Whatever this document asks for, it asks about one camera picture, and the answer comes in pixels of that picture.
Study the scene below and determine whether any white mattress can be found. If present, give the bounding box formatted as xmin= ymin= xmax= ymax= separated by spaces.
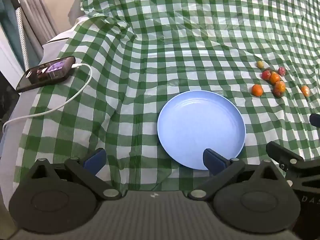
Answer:
xmin=0 ymin=16 xmax=85 ymax=205

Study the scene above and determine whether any black smartphone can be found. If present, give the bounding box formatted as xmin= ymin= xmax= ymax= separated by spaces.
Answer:
xmin=16 ymin=56 xmax=76 ymax=93

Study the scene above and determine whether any grey curtain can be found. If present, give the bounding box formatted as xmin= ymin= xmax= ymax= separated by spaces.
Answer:
xmin=19 ymin=0 xmax=58 ymax=44

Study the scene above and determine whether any white frame panel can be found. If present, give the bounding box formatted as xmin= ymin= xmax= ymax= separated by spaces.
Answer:
xmin=0 ymin=37 xmax=23 ymax=81

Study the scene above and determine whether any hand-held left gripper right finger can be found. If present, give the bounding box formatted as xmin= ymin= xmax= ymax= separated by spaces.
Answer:
xmin=187 ymin=149 xmax=288 ymax=201

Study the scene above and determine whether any green checked tablecloth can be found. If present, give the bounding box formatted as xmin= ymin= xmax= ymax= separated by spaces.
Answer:
xmin=14 ymin=0 xmax=320 ymax=193

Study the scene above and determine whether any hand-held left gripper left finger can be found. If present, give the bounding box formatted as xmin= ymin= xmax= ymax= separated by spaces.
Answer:
xmin=29 ymin=148 xmax=122 ymax=201

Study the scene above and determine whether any white dotted pole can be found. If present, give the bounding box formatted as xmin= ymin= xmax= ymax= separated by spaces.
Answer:
xmin=5 ymin=0 xmax=31 ymax=71

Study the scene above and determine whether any light blue round plate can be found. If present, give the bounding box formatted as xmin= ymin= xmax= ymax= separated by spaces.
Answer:
xmin=157 ymin=90 xmax=246 ymax=170

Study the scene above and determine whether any white charging cable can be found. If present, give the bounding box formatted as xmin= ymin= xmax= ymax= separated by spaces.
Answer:
xmin=2 ymin=63 xmax=92 ymax=135

